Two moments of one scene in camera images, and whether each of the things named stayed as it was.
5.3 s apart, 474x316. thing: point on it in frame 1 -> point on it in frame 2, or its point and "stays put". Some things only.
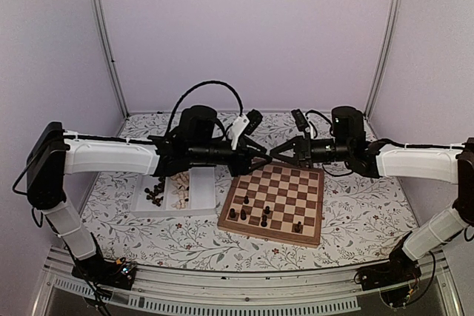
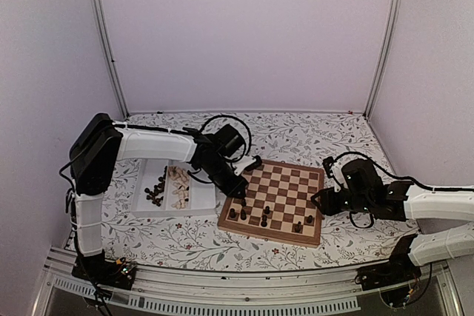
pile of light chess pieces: (181, 180) stays put
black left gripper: (244, 157) -> (231, 191)
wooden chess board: (278, 201) stays put
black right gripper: (304, 156) -> (328, 206)
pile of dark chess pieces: (158, 189) stays put
